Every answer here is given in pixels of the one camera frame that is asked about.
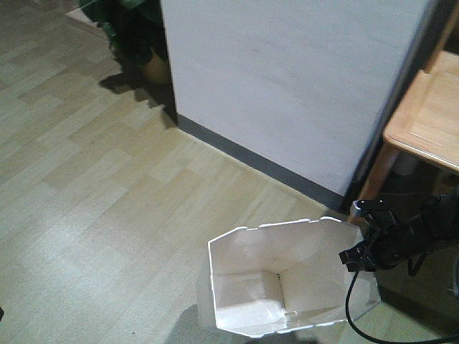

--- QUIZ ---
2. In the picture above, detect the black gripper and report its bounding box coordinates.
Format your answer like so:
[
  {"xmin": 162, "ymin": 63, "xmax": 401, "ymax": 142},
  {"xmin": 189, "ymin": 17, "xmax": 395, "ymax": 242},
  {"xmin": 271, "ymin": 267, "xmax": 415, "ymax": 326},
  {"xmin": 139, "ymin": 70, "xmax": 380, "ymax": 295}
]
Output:
[{"xmin": 339, "ymin": 221, "xmax": 430, "ymax": 272}]

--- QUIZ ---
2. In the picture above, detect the white plastic trash bin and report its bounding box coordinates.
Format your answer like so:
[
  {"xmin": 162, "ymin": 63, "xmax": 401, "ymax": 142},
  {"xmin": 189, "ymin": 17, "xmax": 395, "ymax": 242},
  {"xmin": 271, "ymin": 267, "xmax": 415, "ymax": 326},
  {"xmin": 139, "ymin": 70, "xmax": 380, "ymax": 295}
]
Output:
[{"xmin": 197, "ymin": 216, "xmax": 381, "ymax": 338}]

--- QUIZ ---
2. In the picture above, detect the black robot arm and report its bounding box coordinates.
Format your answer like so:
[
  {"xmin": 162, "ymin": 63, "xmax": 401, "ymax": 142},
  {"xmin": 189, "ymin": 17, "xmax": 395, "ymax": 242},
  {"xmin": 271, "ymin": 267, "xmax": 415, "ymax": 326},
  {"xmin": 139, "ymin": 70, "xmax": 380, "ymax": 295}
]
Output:
[{"xmin": 339, "ymin": 188, "xmax": 458, "ymax": 277}]

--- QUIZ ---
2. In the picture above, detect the wooden desk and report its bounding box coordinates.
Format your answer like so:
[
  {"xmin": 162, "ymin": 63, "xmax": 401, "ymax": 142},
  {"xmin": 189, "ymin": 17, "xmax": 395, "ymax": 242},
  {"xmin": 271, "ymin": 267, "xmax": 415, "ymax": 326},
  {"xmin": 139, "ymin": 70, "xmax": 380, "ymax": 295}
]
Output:
[{"xmin": 341, "ymin": 1, "xmax": 458, "ymax": 211}]

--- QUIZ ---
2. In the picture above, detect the green potted plant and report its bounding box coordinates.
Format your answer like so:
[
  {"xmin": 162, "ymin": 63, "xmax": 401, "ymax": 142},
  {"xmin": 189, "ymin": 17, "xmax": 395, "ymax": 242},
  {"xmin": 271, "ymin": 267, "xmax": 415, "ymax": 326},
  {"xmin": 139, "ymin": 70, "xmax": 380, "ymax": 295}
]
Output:
[{"xmin": 79, "ymin": 0, "xmax": 172, "ymax": 85}]

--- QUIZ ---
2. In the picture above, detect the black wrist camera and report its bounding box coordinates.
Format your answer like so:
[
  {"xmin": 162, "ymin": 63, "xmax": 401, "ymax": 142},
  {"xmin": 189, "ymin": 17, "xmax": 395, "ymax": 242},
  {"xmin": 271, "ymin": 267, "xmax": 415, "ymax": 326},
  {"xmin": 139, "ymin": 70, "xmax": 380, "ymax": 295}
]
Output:
[{"xmin": 347, "ymin": 199, "xmax": 397, "ymax": 226}]

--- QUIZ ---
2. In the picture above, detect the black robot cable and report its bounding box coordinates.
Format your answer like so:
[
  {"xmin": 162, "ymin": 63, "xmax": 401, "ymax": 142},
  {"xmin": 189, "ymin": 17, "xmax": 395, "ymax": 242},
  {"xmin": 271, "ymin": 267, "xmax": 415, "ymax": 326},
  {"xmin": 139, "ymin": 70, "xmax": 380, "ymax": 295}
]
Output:
[{"xmin": 344, "ymin": 270, "xmax": 459, "ymax": 344}]

